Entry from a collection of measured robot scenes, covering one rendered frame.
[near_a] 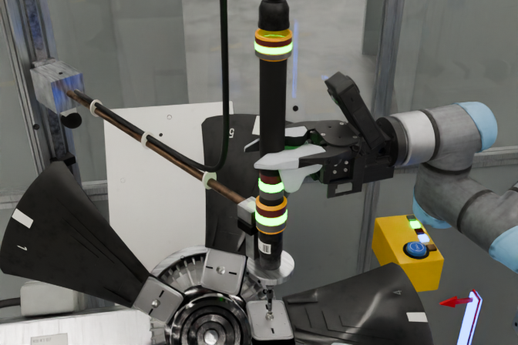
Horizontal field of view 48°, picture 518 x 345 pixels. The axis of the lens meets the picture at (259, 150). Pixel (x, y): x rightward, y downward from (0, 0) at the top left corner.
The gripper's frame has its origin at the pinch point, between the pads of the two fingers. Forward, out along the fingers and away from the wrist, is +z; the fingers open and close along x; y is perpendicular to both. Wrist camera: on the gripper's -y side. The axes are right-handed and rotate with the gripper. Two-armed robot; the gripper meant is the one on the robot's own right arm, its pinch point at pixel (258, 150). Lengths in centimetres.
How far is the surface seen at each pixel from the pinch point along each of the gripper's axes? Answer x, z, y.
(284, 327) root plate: -2.6, -3.4, 31.1
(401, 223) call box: 27, -44, 43
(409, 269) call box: 15, -39, 45
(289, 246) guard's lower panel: 66, -33, 78
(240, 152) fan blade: 17.5, -2.9, 10.7
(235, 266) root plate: 5.0, 2.1, 23.5
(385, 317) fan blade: -4.9, -20.0, 32.2
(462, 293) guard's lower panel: 55, -94, 106
